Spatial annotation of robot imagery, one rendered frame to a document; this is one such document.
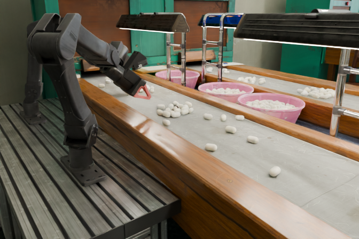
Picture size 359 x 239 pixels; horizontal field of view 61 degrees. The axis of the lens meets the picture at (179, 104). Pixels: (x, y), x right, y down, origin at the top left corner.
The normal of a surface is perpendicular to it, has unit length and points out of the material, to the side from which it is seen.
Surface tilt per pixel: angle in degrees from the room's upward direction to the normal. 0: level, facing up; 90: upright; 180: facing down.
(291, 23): 58
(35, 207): 0
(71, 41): 90
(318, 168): 0
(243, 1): 90
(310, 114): 90
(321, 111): 90
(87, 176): 0
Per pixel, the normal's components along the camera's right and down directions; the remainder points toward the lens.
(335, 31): -0.72, -0.39
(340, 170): 0.00, -0.96
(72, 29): 0.96, 0.07
